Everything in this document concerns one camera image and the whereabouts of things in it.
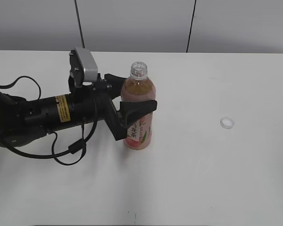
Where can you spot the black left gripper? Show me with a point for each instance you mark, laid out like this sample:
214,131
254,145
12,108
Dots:
94,102

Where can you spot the pink peach tea bottle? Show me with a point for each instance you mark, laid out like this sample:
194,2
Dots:
138,88

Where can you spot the white bottle cap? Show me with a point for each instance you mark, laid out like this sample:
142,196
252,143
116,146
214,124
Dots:
227,123

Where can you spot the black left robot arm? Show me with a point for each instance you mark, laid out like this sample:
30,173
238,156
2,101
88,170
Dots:
23,121

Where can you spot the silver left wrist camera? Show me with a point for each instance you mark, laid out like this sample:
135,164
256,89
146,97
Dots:
83,66

